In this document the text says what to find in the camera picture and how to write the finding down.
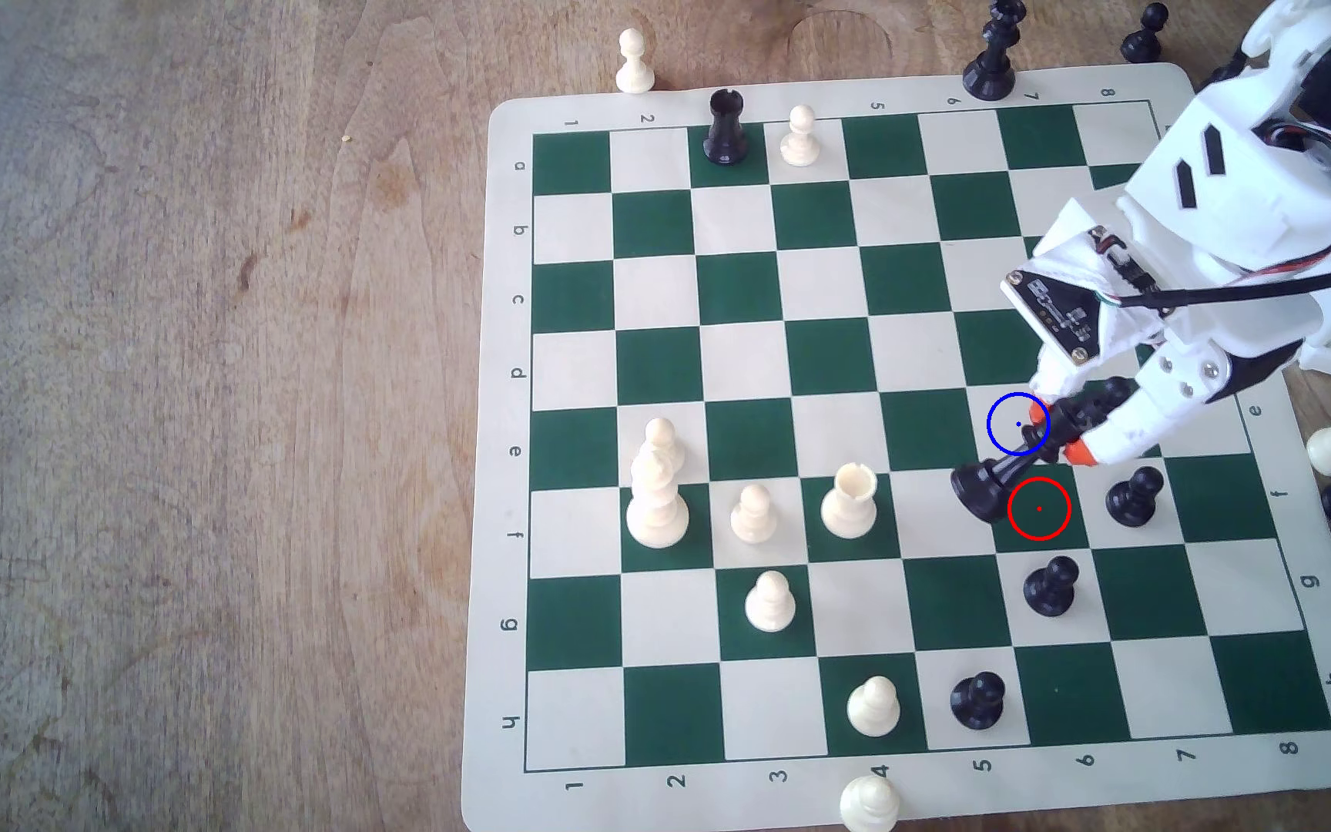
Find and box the black queen chess piece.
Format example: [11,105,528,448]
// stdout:
[962,0,1028,102]

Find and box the black rook chess piece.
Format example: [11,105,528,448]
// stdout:
[702,89,750,166]

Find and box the green and cream chess mat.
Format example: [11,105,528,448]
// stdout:
[461,62,1331,832]

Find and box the white pawn chess piece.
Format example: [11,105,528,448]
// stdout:
[779,105,823,169]
[745,569,797,633]
[840,775,900,832]
[615,29,658,95]
[730,483,779,545]
[642,417,688,475]
[847,676,901,739]

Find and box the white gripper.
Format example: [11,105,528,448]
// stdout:
[1022,268,1331,467]

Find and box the white king chess piece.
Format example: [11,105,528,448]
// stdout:
[626,446,691,550]

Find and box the wrist camera module white mount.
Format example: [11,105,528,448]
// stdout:
[999,196,1155,374]

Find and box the black camera cable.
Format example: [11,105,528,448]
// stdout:
[1091,226,1331,314]

